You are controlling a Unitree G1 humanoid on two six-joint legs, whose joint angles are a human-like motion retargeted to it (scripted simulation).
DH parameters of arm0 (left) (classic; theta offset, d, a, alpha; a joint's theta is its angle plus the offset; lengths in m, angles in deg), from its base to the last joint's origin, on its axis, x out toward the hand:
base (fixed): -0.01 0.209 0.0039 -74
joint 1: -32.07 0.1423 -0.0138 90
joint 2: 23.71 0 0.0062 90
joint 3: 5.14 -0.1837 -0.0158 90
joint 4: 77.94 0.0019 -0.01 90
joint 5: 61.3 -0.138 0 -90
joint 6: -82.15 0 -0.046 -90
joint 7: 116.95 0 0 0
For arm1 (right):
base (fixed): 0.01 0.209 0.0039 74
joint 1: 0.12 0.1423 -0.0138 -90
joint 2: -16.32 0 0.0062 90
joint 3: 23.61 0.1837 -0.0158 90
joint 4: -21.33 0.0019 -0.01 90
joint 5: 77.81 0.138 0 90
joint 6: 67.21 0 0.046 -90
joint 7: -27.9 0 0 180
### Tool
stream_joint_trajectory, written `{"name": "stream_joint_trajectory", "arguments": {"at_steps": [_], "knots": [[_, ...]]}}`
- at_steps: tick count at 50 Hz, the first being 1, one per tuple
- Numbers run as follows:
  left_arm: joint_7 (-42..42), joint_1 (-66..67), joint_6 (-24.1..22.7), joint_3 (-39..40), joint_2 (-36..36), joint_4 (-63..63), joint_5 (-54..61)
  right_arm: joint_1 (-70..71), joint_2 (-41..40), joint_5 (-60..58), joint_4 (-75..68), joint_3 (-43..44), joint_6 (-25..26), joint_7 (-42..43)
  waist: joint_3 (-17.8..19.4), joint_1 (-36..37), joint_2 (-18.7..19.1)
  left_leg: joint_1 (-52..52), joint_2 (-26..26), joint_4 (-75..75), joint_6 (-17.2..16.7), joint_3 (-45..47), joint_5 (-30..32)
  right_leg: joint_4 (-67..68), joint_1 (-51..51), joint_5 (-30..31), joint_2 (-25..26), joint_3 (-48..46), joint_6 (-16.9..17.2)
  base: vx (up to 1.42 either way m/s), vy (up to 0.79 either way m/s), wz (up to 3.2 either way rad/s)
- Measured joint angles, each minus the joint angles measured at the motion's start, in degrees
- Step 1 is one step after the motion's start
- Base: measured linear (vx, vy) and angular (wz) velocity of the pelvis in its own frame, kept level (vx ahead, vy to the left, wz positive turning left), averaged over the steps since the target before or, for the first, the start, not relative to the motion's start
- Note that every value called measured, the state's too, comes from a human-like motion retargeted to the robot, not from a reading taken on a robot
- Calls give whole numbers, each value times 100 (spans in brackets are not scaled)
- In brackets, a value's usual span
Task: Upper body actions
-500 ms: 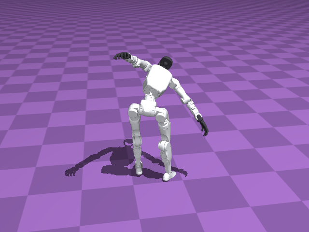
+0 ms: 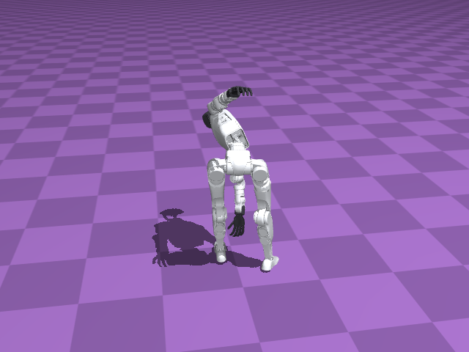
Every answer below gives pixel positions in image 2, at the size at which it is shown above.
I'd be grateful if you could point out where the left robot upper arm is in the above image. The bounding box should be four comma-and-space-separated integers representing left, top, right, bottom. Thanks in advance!
207, 98, 228, 116

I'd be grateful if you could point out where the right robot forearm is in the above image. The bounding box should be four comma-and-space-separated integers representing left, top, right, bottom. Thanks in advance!
234, 178, 245, 213

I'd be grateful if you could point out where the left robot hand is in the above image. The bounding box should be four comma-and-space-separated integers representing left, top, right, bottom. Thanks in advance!
226, 86, 252, 98

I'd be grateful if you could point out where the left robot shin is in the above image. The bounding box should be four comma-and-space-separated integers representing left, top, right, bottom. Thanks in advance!
212, 208, 226, 251

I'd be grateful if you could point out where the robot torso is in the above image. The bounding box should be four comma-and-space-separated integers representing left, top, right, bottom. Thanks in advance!
210, 109, 251, 176

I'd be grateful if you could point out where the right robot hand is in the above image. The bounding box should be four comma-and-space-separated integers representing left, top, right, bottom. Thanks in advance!
227, 205, 245, 237

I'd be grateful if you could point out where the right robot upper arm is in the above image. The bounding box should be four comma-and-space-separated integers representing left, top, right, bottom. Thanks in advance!
226, 150, 244, 183

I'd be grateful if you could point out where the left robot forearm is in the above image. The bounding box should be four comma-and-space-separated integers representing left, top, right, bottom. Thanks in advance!
213, 88, 237, 106

